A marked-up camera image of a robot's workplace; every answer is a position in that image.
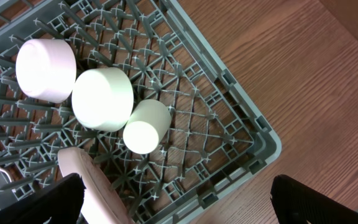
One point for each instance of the light green bowl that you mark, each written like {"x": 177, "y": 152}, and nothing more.
{"x": 103, "y": 99}

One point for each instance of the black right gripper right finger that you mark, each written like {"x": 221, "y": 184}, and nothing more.
{"x": 296, "y": 203}

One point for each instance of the white plastic cup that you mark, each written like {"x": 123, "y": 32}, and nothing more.
{"x": 146, "y": 127}

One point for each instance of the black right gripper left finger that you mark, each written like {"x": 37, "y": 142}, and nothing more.
{"x": 60, "y": 202}

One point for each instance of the grey dishwasher rack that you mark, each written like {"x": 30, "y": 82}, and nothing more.
{"x": 217, "y": 140}

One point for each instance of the pink bowl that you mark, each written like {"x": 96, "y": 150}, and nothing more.
{"x": 46, "y": 69}

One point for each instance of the large white plate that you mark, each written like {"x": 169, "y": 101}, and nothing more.
{"x": 101, "y": 203}

